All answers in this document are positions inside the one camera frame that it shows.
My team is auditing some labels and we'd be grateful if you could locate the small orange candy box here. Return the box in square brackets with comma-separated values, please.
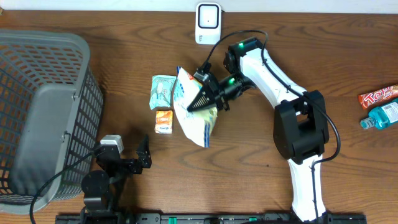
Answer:
[154, 110, 173, 134]

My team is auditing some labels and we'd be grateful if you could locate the teal snack packet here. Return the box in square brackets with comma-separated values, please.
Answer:
[149, 75, 177, 110]

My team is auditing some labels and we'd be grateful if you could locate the orange Toppo snack box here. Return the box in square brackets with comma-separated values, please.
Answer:
[358, 85, 397, 110]

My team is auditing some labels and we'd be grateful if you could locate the blue mouthwash bottle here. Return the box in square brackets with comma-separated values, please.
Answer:
[360, 99, 397, 130]

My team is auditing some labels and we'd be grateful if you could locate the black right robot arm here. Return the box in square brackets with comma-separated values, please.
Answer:
[187, 37, 329, 223]

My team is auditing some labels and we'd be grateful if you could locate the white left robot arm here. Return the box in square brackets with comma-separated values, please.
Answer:
[80, 135, 152, 223]

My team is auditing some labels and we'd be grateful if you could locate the grey plastic shopping basket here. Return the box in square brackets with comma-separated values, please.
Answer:
[1, 29, 104, 215]

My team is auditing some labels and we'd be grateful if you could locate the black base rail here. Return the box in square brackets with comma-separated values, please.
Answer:
[55, 212, 368, 224]

